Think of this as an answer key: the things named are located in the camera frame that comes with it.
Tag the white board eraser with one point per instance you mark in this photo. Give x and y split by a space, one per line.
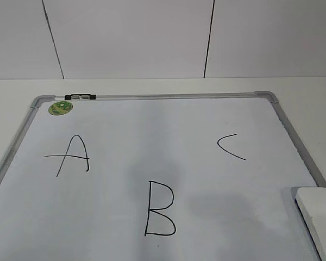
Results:
311 202

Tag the round green magnet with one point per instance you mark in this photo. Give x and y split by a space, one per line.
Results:
60 108

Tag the white board with grey frame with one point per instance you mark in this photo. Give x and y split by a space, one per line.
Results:
156 177

